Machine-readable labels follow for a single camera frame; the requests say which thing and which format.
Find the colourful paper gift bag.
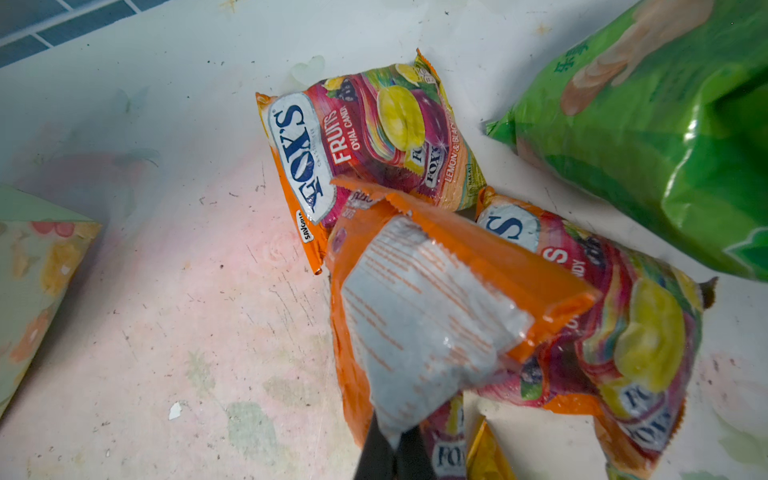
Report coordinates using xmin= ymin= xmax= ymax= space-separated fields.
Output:
xmin=1 ymin=185 xmax=101 ymax=410

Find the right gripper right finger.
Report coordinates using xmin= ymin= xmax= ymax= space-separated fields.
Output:
xmin=395 ymin=426 xmax=437 ymax=480

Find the yellow snack packet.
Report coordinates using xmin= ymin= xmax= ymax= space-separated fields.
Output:
xmin=466 ymin=416 xmax=517 ymax=480

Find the orange white snack packet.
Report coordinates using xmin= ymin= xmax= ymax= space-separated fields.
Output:
xmin=325 ymin=176 xmax=600 ymax=446

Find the multicolour snack packet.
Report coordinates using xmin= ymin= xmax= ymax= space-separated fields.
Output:
xmin=419 ymin=187 xmax=718 ymax=480

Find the green snack packet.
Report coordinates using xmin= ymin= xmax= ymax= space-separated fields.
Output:
xmin=486 ymin=1 xmax=767 ymax=281

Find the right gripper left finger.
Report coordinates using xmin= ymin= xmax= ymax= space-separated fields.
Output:
xmin=355 ymin=415 xmax=395 ymax=480

